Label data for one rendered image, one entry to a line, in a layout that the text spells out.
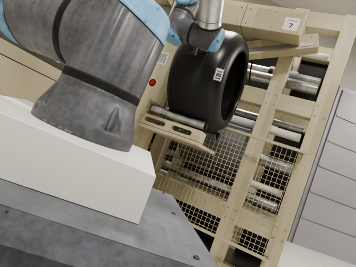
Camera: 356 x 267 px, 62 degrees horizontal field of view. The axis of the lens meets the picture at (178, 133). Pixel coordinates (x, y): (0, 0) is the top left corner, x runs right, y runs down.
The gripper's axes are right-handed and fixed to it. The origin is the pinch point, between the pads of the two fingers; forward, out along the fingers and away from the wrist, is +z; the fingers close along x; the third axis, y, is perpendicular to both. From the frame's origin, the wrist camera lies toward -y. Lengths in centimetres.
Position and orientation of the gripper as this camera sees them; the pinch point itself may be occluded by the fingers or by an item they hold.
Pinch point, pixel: (204, 51)
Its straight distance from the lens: 152.8
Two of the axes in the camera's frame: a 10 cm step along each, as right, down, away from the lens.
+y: 3.9, -9.0, 1.8
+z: 3.0, 3.1, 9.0
